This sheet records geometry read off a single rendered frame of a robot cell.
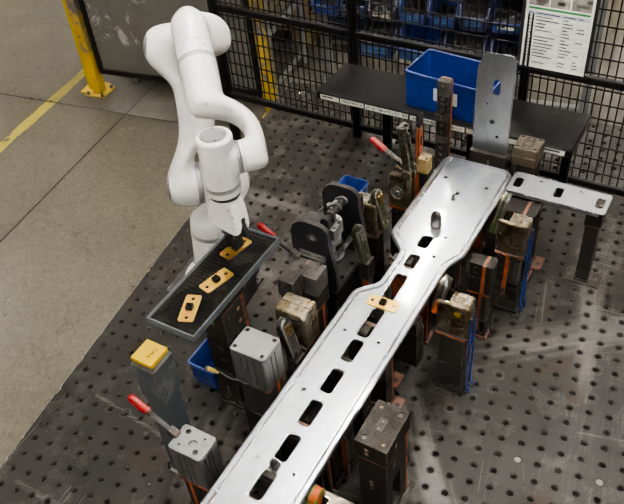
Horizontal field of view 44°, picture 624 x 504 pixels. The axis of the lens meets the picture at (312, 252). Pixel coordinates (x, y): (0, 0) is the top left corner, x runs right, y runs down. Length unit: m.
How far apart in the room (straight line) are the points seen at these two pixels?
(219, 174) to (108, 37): 3.16
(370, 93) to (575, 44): 0.69
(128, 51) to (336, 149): 2.09
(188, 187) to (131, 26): 2.64
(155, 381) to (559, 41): 1.60
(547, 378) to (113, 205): 2.58
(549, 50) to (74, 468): 1.86
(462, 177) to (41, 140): 3.01
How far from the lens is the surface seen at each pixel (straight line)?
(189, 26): 1.92
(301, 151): 3.05
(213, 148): 1.72
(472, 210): 2.28
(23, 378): 3.46
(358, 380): 1.84
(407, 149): 2.28
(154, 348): 1.78
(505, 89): 2.38
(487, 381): 2.23
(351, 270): 2.14
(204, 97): 1.82
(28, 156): 4.72
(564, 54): 2.60
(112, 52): 4.91
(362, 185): 2.75
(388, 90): 2.75
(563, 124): 2.61
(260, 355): 1.77
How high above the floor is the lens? 2.46
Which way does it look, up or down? 43 degrees down
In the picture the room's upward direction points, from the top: 6 degrees counter-clockwise
